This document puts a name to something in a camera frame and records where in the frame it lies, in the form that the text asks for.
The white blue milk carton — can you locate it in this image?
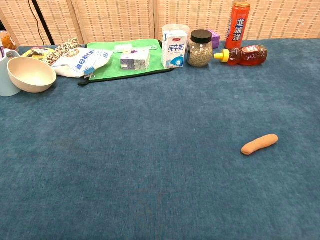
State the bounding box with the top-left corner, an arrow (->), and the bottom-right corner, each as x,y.
161,31 -> 189,69

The honey bottle with yellow cap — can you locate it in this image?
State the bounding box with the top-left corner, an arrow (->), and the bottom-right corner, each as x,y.
213,44 -> 269,67

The bamboo folding screen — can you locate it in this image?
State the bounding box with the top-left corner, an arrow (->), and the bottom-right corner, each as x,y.
0,0 -> 320,47

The white bag with blue text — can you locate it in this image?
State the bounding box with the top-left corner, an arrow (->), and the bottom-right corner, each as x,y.
51,47 -> 114,78

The blue table cloth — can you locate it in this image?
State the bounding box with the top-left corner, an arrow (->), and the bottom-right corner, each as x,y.
0,37 -> 320,240

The blue binder clip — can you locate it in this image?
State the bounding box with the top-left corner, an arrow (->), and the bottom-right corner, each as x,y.
83,66 -> 97,80

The glass jar with black lid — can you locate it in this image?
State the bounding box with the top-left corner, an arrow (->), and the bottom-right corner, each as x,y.
187,29 -> 214,68

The beige bowl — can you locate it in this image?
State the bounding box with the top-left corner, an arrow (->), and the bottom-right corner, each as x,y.
6,56 -> 57,94

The orange soda can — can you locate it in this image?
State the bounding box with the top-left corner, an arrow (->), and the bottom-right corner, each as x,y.
224,1 -> 251,50

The black tripod stand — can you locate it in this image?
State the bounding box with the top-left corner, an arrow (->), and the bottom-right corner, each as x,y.
31,0 -> 55,46

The green towel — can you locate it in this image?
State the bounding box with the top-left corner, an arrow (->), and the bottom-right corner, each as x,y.
77,39 -> 175,87

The small purple white box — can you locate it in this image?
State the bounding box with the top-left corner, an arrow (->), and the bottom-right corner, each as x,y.
119,49 -> 151,71

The tan sausage-shaped toy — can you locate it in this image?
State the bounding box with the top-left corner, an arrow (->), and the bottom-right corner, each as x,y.
240,133 -> 279,156

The yellow razor package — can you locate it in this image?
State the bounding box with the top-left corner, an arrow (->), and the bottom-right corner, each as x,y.
21,47 -> 56,62

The clear jar of orange snack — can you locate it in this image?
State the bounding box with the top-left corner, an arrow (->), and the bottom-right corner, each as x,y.
0,30 -> 18,52

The light blue cup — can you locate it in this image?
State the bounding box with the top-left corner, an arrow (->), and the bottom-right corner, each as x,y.
0,48 -> 23,98

